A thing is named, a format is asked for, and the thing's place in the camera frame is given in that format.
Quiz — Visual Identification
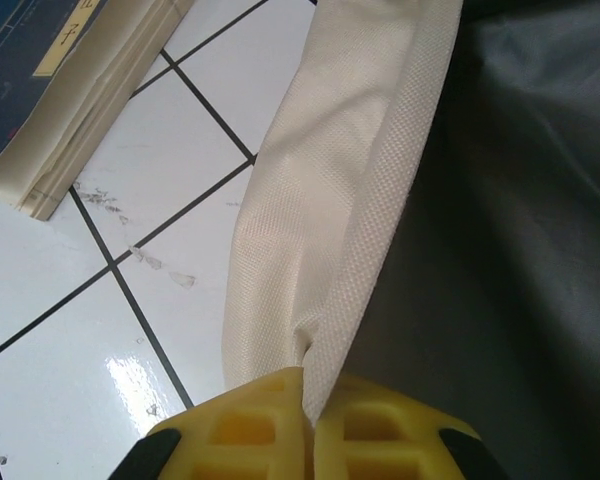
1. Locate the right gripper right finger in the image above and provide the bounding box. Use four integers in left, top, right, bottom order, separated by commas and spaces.
313, 372, 506, 480

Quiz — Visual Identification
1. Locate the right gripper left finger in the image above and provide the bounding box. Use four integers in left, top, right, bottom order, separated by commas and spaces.
112, 366, 315, 480

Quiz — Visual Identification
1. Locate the beige fabric backpack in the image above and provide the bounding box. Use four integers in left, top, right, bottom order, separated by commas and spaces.
221, 0, 600, 480

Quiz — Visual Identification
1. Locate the dark blue thread-bound book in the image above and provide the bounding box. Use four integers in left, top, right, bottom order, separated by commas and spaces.
0, 0, 192, 222

